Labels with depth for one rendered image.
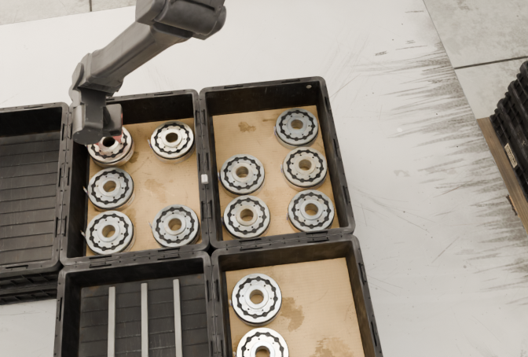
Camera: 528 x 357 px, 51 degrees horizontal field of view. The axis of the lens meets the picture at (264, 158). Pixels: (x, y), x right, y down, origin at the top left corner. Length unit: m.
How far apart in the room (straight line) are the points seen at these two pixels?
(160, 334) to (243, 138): 0.49
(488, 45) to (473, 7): 0.23
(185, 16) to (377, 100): 0.92
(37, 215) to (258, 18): 0.87
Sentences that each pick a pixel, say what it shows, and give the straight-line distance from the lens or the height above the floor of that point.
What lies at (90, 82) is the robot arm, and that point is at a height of 1.16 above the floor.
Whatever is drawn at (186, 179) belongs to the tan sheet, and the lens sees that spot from 1.31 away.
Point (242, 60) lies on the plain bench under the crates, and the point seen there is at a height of 0.70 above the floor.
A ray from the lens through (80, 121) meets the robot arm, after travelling 1.13.
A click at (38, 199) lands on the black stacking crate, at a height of 0.83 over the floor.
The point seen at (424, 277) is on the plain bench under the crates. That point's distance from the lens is 1.40.
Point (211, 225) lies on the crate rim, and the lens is 1.15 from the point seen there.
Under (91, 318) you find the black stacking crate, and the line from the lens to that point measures 1.25.
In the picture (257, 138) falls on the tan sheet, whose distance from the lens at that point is 1.35.
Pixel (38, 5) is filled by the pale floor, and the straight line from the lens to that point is 3.00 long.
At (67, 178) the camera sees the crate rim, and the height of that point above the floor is 0.93.
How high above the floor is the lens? 1.99
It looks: 61 degrees down
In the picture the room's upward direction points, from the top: 1 degrees counter-clockwise
